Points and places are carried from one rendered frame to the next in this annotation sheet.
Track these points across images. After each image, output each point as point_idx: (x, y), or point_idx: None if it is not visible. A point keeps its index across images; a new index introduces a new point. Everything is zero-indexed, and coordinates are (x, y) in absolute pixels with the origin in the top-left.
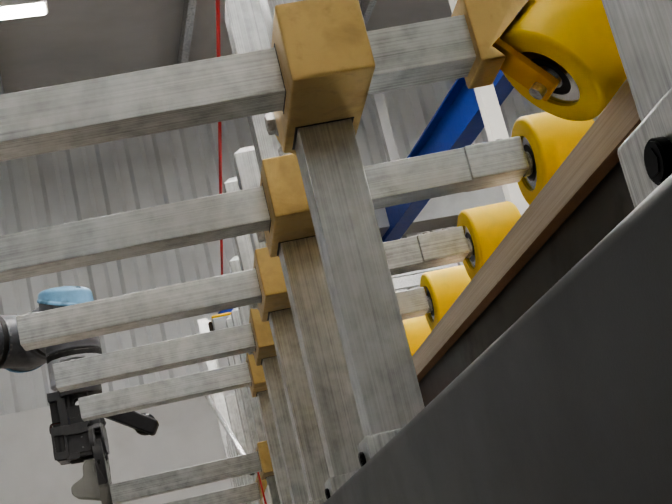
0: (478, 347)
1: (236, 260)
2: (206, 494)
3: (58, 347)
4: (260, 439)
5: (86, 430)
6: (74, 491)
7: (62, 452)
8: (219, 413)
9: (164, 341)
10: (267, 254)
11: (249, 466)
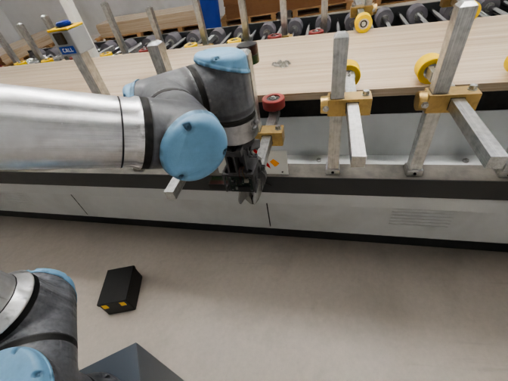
0: (487, 97)
1: (348, 35)
2: None
3: (249, 112)
4: (259, 128)
5: (258, 164)
6: (255, 202)
7: (256, 185)
8: None
9: (481, 119)
10: None
11: (271, 144)
